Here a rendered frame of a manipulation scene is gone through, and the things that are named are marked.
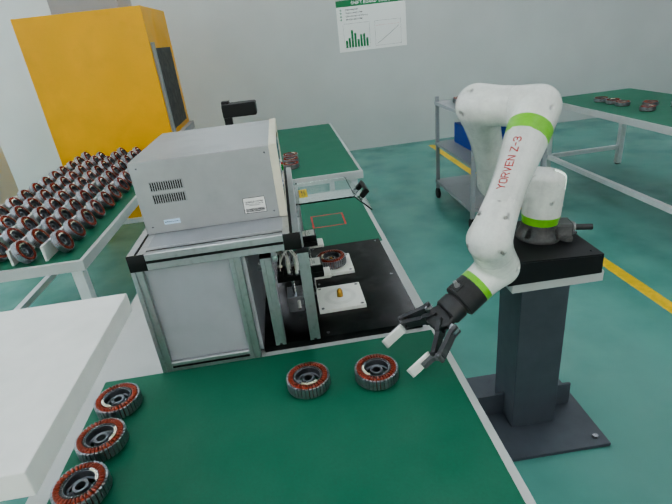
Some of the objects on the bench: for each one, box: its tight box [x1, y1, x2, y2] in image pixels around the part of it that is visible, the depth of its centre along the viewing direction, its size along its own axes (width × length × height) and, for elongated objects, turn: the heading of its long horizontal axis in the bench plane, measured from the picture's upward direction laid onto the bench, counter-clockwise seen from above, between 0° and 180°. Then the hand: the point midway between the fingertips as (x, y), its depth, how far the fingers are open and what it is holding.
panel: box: [241, 254, 266, 349], centre depth 159 cm, size 1×66×30 cm, turn 20°
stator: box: [354, 354, 399, 391], centre depth 121 cm, size 11×11×4 cm
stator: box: [286, 362, 331, 399], centre depth 121 cm, size 11×11×4 cm
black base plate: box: [264, 238, 423, 352], centre depth 167 cm, size 47×64×2 cm
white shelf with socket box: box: [0, 293, 132, 502], centre depth 72 cm, size 35×37×46 cm
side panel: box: [131, 257, 262, 373], centre depth 129 cm, size 28×3×32 cm, turn 110°
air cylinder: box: [287, 285, 305, 313], centre depth 154 cm, size 5×8×6 cm
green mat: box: [47, 330, 526, 504], centre depth 108 cm, size 94×61×1 cm, turn 110°
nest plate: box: [316, 282, 367, 314], centre depth 156 cm, size 15×15×1 cm
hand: (399, 355), depth 121 cm, fingers open, 13 cm apart
